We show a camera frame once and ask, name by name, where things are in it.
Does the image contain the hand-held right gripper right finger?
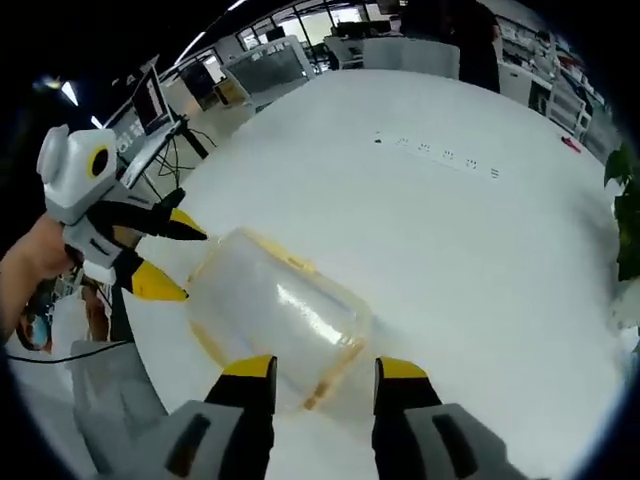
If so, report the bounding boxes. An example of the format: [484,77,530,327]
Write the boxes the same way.
[371,355,512,480]

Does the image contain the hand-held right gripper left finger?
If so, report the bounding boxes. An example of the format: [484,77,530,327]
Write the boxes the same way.
[134,354,279,480]

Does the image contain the clear container with yellow buckle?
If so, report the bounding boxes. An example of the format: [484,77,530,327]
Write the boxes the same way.
[181,226,374,414]

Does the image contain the person's left hand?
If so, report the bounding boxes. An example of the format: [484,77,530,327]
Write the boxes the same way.
[13,213,85,292]

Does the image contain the red screen laptop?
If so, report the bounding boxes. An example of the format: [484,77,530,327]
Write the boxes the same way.
[130,64,177,137]

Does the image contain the grey mesh office chair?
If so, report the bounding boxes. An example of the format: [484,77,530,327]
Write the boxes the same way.
[66,338,170,477]

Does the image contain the curved ceiling light strip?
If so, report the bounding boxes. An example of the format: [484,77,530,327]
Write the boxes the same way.
[171,0,247,67]

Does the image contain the potted green plant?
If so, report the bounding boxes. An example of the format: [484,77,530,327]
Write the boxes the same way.
[601,142,640,282]

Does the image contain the white partition panel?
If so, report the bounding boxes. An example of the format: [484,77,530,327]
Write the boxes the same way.
[361,38,462,80]

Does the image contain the white shelf rack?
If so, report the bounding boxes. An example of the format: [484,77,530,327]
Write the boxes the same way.
[546,74,595,142]

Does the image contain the black cable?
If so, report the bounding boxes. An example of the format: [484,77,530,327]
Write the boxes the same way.
[3,338,132,365]

